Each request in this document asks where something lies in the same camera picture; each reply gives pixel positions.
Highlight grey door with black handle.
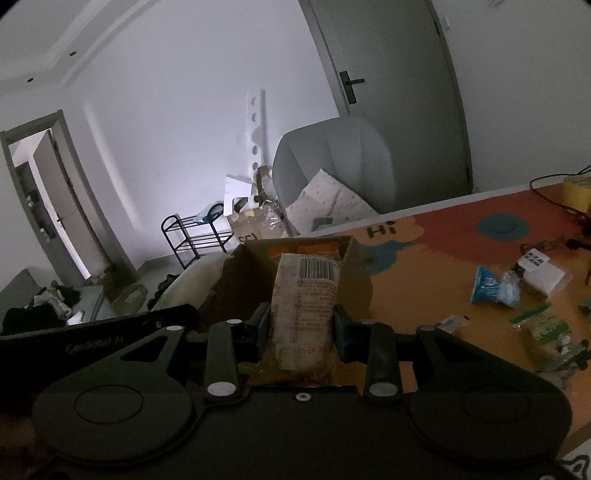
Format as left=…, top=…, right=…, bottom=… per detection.
left=300, top=0, right=474, bottom=195

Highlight black cable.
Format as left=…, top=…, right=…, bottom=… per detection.
left=529, top=172, right=591, bottom=217

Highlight printed cartoon table mat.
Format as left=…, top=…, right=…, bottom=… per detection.
left=314, top=178, right=591, bottom=480

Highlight grey upholstered chair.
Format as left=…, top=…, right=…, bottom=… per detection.
left=272, top=115, right=399, bottom=217

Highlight brown shipping carton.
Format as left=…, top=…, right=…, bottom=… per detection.
left=228, top=207, right=288, bottom=246

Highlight white foam sheets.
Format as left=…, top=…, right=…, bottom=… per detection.
left=223, top=173, right=259, bottom=215

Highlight grey hallway door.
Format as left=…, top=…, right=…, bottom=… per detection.
left=0, top=110, right=139, bottom=288

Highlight small white snack box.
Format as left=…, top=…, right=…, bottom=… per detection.
left=516, top=248, right=567, bottom=297

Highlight white board with round holes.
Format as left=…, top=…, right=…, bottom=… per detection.
left=245, top=89, right=269, bottom=185

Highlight yellow tape roll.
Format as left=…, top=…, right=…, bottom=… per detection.
left=562, top=175, right=591, bottom=212

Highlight green striped snack packet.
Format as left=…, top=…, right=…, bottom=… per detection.
left=509, top=304, right=570, bottom=343

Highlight pale green bag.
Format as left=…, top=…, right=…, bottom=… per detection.
left=105, top=281, right=149, bottom=318

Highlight black metal shoe rack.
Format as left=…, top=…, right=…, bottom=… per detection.
left=161, top=213, right=235, bottom=271

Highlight black shoes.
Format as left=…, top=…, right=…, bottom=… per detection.
left=150, top=273, right=184, bottom=304

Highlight clear orange bread packet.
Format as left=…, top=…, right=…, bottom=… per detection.
left=247, top=251, right=363, bottom=388

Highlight blue white snack pouch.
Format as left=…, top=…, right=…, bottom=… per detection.
left=470, top=266, right=522, bottom=308

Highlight dotted white cushion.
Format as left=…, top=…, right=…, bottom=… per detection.
left=285, top=168, right=380, bottom=232

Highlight pile of clothes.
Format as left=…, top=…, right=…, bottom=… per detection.
left=0, top=281, right=87, bottom=336

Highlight black door handle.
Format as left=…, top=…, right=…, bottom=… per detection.
left=339, top=70, right=365, bottom=104

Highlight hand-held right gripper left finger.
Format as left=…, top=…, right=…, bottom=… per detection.
left=39, top=302, right=271, bottom=403

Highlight cardboard box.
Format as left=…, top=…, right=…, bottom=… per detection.
left=217, top=235, right=375, bottom=324

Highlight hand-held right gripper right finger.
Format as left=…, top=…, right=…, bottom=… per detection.
left=333, top=305, right=561, bottom=403

